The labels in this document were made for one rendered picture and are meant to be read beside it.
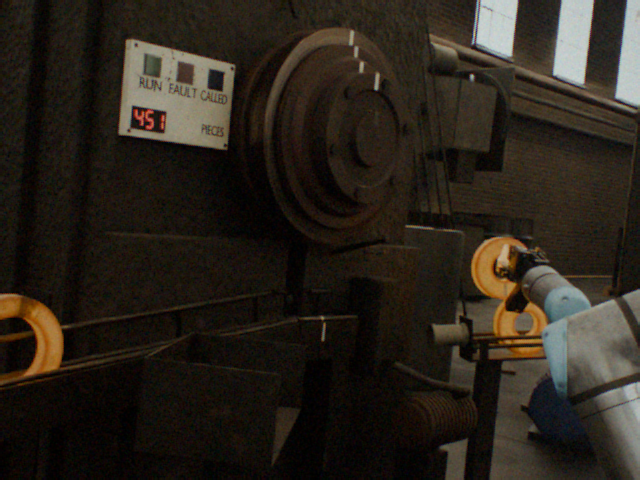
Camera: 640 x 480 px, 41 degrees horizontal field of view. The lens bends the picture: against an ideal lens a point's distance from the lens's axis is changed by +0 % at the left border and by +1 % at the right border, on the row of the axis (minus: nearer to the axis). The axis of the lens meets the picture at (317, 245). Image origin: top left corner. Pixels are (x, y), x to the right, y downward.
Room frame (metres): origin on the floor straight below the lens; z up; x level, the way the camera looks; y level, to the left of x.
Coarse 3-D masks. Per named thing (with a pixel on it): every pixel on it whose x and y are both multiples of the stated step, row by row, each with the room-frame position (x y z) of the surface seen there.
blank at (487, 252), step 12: (492, 240) 2.10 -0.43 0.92; (504, 240) 2.10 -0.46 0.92; (516, 240) 2.11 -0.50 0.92; (480, 252) 2.09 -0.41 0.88; (492, 252) 2.10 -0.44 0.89; (480, 264) 2.09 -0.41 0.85; (492, 264) 2.10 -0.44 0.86; (480, 276) 2.09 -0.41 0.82; (492, 276) 2.10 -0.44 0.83; (480, 288) 2.11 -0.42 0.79; (492, 288) 2.10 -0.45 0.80; (504, 288) 2.10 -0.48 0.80
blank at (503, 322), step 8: (504, 304) 2.11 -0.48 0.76; (528, 304) 2.11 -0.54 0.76; (496, 312) 2.12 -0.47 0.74; (504, 312) 2.10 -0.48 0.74; (512, 312) 2.11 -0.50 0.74; (528, 312) 2.14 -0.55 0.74; (536, 312) 2.12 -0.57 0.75; (496, 320) 2.11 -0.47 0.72; (504, 320) 2.10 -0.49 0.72; (512, 320) 2.11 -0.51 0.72; (536, 320) 2.13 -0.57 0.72; (496, 328) 2.11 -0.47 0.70; (504, 328) 2.10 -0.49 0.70; (512, 328) 2.11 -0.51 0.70; (536, 328) 2.13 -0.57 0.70; (520, 352) 2.11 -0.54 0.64; (528, 352) 2.12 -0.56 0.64; (536, 352) 2.12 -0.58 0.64
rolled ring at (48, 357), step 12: (0, 300) 1.33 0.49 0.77; (12, 300) 1.34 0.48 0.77; (24, 300) 1.35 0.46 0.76; (0, 312) 1.33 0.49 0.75; (12, 312) 1.34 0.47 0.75; (24, 312) 1.36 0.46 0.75; (36, 312) 1.37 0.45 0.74; (48, 312) 1.39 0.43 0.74; (36, 324) 1.37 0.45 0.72; (48, 324) 1.39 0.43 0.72; (48, 336) 1.39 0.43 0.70; (60, 336) 1.40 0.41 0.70; (48, 348) 1.39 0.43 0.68; (60, 348) 1.41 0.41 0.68; (36, 360) 1.40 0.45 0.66; (48, 360) 1.39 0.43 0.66; (60, 360) 1.41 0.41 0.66; (36, 372) 1.38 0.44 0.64
